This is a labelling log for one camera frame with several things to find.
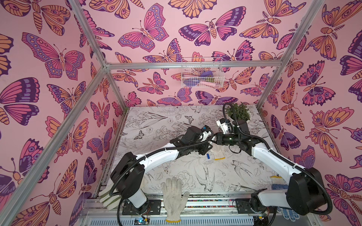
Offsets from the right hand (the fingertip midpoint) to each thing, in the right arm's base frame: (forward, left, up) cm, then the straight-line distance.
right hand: (209, 137), depth 80 cm
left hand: (-4, -2, -3) cm, 5 cm away
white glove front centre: (-30, +19, -17) cm, 40 cm away
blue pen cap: (-3, -1, -18) cm, 18 cm away
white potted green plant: (+20, -23, 0) cm, 31 cm away
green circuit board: (-38, +35, -20) cm, 56 cm away
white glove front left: (-31, +53, -17) cm, 64 cm away
